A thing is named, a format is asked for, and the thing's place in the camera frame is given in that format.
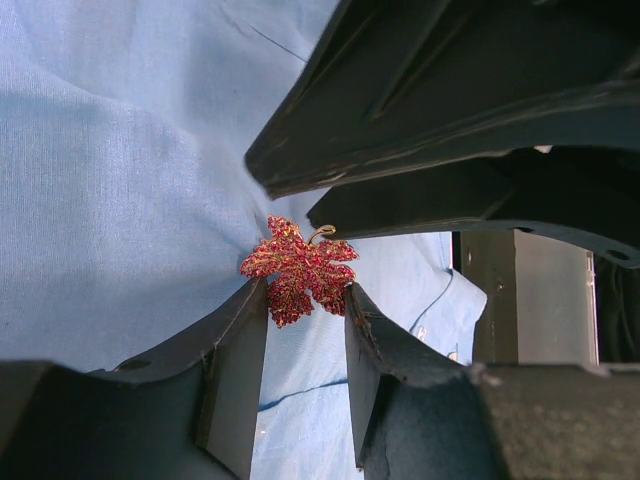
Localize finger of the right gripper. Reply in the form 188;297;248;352
307;159;639;269
245;1;639;198

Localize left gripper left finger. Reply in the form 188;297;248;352
1;279;268;479

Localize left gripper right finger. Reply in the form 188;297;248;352
343;282;640;480

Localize red maple leaf brooch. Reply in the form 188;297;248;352
240;215;359;328

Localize blue button-up shirt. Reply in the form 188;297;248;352
1;1;486;479

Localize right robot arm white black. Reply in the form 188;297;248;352
245;1;639;363

